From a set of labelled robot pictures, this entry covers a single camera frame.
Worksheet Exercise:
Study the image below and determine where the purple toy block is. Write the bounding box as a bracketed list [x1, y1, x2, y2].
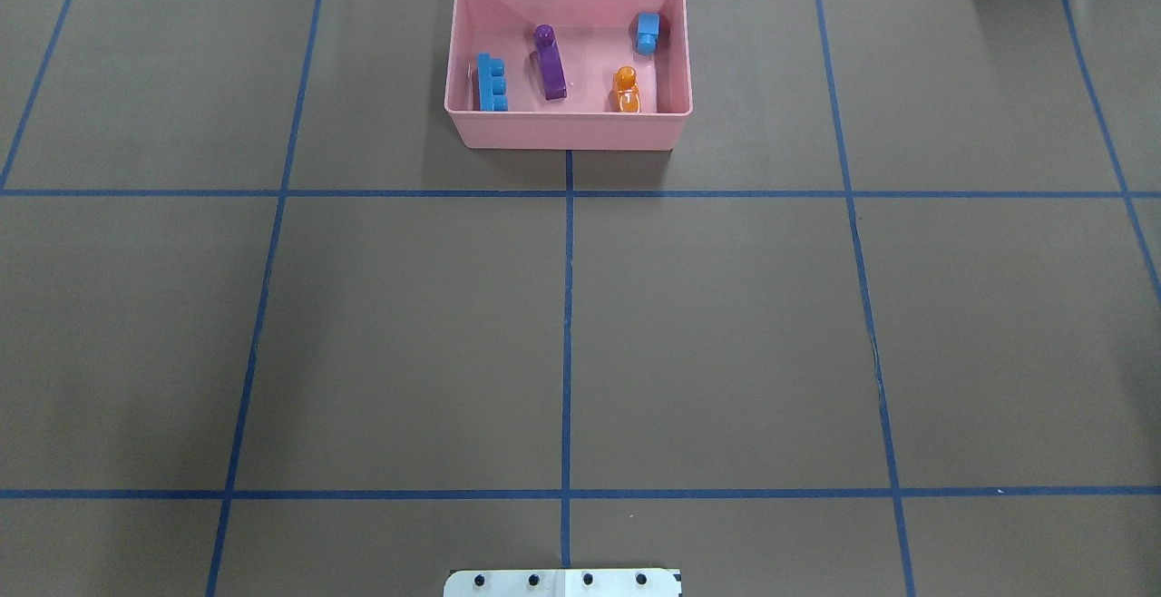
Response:
[533, 24, 568, 102]

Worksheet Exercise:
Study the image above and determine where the orange toy block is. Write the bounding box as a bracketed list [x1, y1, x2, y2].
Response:
[612, 66, 641, 113]

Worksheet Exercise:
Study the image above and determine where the long blue toy block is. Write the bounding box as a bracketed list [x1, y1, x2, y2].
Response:
[476, 52, 509, 113]

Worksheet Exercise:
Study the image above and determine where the white camera stand base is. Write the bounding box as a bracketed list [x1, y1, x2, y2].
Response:
[444, 567, 684, 596]

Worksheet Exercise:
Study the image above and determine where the small blue toy block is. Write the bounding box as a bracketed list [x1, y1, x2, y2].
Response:
[634, 13, 662, 56]

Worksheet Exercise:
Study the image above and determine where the pink plastic box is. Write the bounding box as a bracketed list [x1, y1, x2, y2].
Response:
[444, 0, 693, 151]

